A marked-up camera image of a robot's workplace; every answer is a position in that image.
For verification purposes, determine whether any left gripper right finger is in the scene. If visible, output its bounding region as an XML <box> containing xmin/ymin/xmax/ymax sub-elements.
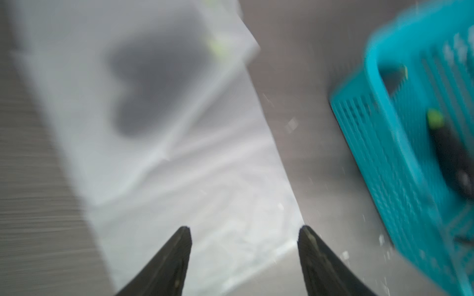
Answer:
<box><xmin>297</xmin><ymin>225</ymin><xmax>376</xmax><ymax>296</ymax></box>

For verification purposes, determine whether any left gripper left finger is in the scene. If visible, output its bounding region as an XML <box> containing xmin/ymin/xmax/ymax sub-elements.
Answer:
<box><xmin>116</xmin><ymin>226</ymin><xmax>192</xmax><ymax>296</ymax></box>

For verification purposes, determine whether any teal plastic basket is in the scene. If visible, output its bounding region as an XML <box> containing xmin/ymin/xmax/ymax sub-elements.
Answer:
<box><xmin>330</xmin><ymin>1</ymin><xmax>474</xmax><ymax>296</ymax></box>

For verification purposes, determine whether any translucent zip-top bag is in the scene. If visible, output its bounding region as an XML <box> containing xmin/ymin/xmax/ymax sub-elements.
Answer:
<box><xmin>6</xmin><ymin>1</ymin><xmax>258</xmax><ymax>205</ymax></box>
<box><xmin>87</xmin><ymin>72</ymin><xmax>303</xmax><ymax>296</ymax></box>

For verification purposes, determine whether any translucent zip-top bag bottom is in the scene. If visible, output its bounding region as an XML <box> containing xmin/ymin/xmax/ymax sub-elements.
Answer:
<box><xmin>87</xmin><ymin>72</ymin><xmax>303</xmax><ymax>296</ymax></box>

